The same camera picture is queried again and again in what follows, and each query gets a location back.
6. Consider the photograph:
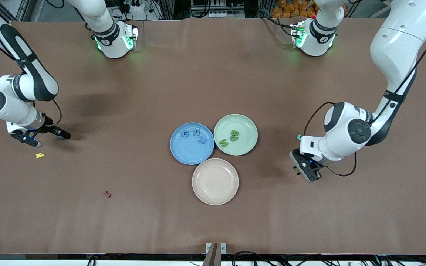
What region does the black background equipment box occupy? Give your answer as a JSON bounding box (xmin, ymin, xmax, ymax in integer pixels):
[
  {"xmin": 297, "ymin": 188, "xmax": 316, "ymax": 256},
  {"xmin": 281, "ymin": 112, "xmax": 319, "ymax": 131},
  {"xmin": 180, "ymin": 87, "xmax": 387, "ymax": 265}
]
[{"xmin": 192, "ymin": 0, "xmax": 244, "ymax": 11}]

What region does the grey brown upright post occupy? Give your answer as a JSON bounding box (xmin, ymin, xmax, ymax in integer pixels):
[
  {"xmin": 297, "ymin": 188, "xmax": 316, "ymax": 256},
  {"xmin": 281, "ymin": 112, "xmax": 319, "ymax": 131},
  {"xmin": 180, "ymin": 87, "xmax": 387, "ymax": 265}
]
[{"xmin": 203, "ymin": 243, "xmax": 221, "ymax": 266}]

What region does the bag of oranges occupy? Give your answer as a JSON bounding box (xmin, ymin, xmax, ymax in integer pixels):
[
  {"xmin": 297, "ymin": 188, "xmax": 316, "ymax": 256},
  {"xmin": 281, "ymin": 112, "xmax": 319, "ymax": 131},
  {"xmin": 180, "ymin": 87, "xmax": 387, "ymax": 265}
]
[{"xmin": 271, "ymin": 0, "xmax": 319, "ymax": 19}]

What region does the blue plate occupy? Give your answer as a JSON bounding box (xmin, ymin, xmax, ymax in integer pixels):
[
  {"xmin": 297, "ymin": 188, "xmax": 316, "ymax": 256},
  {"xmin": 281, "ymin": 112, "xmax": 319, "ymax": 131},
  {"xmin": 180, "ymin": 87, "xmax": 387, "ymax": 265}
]
[{"xmin": 170, "ymin": 122, "xmax": 215, "ymax": 165}]

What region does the green plate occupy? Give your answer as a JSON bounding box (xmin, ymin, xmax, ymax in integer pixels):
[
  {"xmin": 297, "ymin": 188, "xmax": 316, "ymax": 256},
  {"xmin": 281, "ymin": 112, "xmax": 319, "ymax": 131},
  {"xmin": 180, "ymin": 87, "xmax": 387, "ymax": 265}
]
[{"xmin": 213, "ymin": 114, "xmax": 258, "ymax": 156}]

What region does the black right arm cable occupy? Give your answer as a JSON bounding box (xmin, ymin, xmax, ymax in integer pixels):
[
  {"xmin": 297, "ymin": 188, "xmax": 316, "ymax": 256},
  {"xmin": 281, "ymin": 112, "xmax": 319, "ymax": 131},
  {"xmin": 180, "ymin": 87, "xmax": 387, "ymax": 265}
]
[{"xmin": 0, "ymin": 0, "xmax": 63, "ymax": 127}]

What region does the beige plate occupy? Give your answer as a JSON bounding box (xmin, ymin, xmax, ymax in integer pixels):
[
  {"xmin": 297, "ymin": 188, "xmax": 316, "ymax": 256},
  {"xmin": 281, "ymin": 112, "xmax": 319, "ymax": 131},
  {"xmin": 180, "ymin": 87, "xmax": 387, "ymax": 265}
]
[{"xmin": 192, "ymin": 158, "xmax": 239, "ymax": 206}]

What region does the grey metal table bracket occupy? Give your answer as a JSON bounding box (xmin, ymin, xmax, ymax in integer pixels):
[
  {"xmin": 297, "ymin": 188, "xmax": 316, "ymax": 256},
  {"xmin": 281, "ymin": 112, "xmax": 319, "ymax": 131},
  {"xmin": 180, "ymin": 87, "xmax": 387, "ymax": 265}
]
[{"xmin": 206, "ymin": 243, "xmax": 227, "ymax": 255}]

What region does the black cable loop under table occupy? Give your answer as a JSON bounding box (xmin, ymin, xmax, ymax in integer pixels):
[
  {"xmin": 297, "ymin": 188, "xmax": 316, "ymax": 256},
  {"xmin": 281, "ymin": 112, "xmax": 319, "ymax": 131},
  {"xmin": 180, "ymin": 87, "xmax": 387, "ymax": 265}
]
[{"xmin": 231, "ymin": 251, "xmax": 270, "ymax": 266}]

